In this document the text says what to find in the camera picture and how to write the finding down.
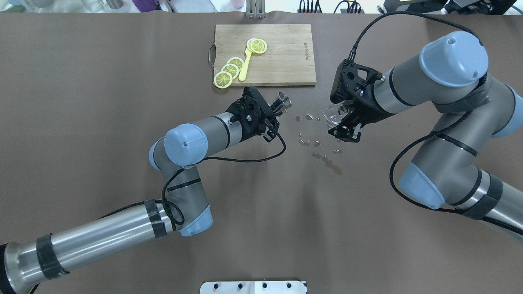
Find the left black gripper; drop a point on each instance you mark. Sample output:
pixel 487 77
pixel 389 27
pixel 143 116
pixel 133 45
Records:
pixel 254 125

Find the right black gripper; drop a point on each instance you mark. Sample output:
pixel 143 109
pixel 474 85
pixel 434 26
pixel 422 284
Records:
pixel 366 109

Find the steel measuring jigger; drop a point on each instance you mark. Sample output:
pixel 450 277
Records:
pixel 281 103

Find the clear glass cup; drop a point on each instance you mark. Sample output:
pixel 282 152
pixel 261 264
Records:
pixel 334 114

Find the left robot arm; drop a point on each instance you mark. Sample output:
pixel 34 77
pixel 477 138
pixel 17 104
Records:
pixel 182 206

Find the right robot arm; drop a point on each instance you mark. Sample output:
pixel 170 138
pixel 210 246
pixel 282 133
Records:
pixel 436 172

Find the pink plastic cup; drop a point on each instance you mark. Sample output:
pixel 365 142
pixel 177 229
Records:
pixel 237 4

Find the yellow plastic spoon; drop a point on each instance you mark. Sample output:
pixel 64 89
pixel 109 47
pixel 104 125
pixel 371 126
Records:
pixel 244 69

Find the wooden cutting board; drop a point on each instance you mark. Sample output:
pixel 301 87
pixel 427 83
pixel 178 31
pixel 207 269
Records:
pixel 288 61

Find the lemon slice middle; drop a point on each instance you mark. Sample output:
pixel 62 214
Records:
pixel 231 69

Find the lemon slice upper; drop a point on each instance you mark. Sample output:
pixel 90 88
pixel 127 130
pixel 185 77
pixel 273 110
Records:
pixel 237 61

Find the lemon slice on spoon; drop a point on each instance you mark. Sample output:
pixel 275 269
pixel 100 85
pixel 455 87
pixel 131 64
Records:
pixel 257 45

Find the digital kitchen scale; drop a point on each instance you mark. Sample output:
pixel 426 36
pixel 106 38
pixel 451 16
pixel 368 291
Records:
pixel 192 6

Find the black laptop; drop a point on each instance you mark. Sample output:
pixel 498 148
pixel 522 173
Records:
pixel 418 6

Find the purple cloth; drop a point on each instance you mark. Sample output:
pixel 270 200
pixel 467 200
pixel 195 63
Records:
pixel 146 5

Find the brown table mat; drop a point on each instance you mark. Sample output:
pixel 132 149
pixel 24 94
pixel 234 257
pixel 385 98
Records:
pixel 85 95

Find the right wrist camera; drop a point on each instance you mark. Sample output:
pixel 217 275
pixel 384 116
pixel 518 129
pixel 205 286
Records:
pixel 339 92

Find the aluminium frame post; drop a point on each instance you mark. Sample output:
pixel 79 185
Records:
pixel 255 9

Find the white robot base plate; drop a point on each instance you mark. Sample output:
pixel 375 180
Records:
pixel 254 287

